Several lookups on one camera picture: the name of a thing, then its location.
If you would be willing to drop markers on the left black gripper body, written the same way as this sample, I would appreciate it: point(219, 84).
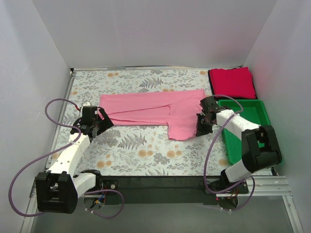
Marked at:
point(98, 120)

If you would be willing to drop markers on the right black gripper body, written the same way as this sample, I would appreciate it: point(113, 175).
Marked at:
point(202, 121)

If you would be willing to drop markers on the pink t shirt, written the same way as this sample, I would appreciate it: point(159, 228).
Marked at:
point(178, 110)

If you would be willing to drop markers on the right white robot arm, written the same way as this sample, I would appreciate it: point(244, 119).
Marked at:
point(260, 148)

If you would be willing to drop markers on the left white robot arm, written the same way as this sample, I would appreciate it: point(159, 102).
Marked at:
point(58, 189)

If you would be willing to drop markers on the folded red t shirt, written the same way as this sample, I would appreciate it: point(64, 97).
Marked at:
point(232, 83)

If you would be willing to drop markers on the green plastic tray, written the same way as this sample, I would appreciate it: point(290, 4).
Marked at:
point(254, 111)

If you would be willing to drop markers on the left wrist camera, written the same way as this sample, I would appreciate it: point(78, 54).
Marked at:
point(86, 104)

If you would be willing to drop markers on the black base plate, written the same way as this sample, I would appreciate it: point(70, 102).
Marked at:
point(157, 190)

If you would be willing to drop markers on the aluminium frame rail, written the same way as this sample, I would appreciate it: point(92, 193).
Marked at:
point(153, 204)

